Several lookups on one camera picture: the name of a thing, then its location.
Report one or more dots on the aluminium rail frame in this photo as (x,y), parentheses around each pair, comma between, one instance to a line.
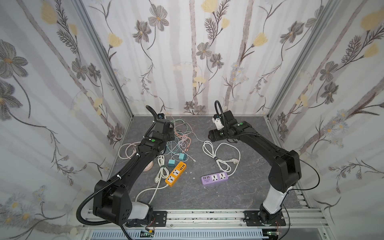
(224,224)

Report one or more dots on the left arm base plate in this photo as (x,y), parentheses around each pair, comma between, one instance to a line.
(153,219)

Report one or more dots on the purple power strip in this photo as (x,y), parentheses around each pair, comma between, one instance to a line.
(214,178)

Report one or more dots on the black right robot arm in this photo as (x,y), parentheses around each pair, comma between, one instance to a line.
(285,165)

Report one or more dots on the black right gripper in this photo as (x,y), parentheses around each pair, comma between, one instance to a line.
(213,135)

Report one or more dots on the light green USB charger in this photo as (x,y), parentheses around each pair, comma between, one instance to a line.
(171,163)

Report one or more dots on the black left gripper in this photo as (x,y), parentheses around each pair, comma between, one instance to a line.
(167,133)

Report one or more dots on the round beige power strip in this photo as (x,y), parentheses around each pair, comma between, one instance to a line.
(149,166)

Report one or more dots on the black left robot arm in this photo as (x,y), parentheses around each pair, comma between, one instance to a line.
(111,198)

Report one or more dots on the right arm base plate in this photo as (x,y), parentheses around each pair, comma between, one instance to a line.
(263,218)

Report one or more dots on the teal USB charger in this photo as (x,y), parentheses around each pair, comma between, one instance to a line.
(182,157)

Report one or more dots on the orange power strip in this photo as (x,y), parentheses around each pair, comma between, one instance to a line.
(175,174)

